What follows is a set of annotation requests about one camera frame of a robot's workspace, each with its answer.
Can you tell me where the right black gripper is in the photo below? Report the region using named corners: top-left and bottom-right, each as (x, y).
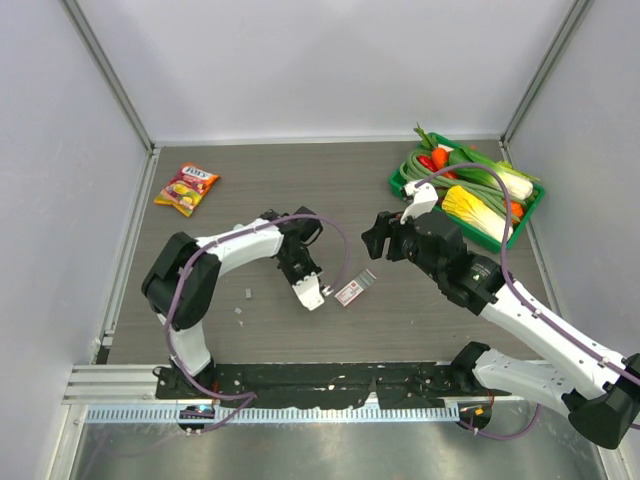
top-left (362, 210), bottom-right (445, 282)

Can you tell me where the red staple box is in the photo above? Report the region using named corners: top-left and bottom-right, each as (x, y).
top-left (334, 269), bottom-right (377, 307)

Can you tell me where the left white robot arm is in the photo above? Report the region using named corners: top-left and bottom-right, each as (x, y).
top-left (141, 207), bottom-right (324, 399)

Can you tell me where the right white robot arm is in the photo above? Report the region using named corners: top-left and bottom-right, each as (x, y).
top-left (361, 212), bottom-right (639, 450)

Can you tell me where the green long beans toy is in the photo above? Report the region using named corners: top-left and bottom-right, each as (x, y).
top-left (399, 149), bottom-right (529, 215)

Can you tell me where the yellow napa cabbage toy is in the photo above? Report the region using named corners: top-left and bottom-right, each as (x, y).
top-left (441, 186), bottom-right (507, 242)

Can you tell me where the red chili pepper toy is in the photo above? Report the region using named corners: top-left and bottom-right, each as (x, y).
top-left (417, 155), bottom-right (440, 172)

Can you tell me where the green plastic tray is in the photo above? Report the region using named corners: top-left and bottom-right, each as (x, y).
top-left (389, 128), bottom-right (545, 247)

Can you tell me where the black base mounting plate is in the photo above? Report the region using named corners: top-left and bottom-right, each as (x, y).
top-left (154, 361), bottom-right (513, 409)

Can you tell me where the orange candy bag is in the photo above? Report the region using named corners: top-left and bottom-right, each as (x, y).
top-left (153, 163), bottom-right (220, 217)

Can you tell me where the small orange carrot toy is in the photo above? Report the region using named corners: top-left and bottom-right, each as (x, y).
top-left (511, 201), bottom-right (525, 222)

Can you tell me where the green bok choy toy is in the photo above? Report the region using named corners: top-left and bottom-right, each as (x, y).
top-left (447, 147), bottom-right (534, 201)

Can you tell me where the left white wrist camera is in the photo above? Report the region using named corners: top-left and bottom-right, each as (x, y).
top-left (292, 275), bottom-right (324, 311)

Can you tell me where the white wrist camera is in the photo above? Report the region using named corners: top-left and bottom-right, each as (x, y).
top-left (292, 275), bottom-right (324, 311)
top-left (400, 180), bottom-right (439, 225)

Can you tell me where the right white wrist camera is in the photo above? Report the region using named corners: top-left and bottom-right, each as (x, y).
top-left (400, 180), bottom-right (439, 225)

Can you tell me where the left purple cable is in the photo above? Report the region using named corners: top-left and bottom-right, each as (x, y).
top-left (163, 213), bottom-right (351, 434)

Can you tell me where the purple cable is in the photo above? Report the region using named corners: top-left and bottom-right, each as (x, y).
top-left (163, 213), bottom-right (351, 434)
top-left (414, 162), bottom-right (640, 441)

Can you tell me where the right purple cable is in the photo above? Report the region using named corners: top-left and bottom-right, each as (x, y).
top-left (414, 162), bottom-right (640, 441)

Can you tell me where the white slotted cable duct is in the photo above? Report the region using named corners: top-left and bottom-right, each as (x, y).
top-left (85, 403), bottom-right (460, 426)

